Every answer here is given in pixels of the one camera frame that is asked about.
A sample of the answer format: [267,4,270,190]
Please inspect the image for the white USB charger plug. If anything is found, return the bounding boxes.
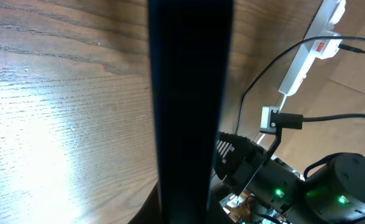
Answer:
[306,29,342,60]

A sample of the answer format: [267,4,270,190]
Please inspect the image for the black USB charging cable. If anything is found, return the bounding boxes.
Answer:
[234,35,365,135]

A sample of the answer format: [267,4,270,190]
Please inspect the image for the brown cardboard panel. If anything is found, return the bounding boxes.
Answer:
[276,0,365,172]

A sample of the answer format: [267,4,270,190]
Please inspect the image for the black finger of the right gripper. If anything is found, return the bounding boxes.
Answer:
[213,132,265,180]

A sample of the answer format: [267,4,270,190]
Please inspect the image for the white power strip red switches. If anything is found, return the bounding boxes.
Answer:
[279,0,346,96]

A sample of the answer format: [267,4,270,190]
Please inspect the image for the Samsung Galaxy smartphone blue screen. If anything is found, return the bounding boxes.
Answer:
[148,0,233,223]

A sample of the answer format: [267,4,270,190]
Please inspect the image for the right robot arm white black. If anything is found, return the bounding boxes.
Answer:
[215,125,365,223]

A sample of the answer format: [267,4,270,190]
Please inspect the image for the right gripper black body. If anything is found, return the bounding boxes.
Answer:
[223,126,282,195]

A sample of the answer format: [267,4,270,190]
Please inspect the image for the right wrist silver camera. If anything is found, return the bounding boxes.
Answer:
[260,106,279,134]

